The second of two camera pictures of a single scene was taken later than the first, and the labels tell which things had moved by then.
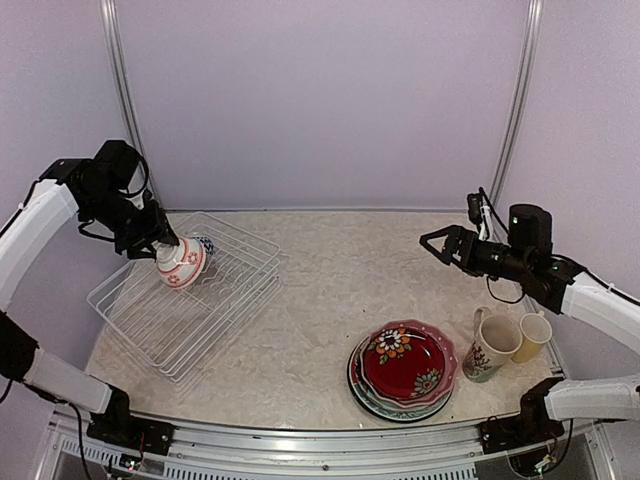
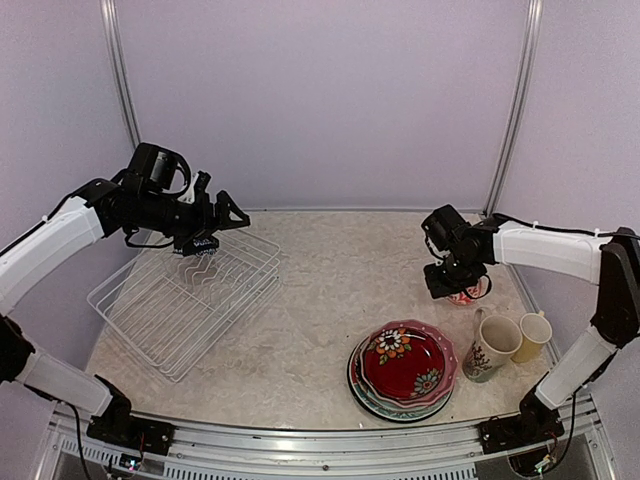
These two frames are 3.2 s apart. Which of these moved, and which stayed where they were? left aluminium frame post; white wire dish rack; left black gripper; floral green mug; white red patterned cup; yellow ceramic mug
Moved: white red patterned cup; left black gripper
Stayed: floral green mug; white wire dish rack; left aluminium frame post; yellow ceramic mug
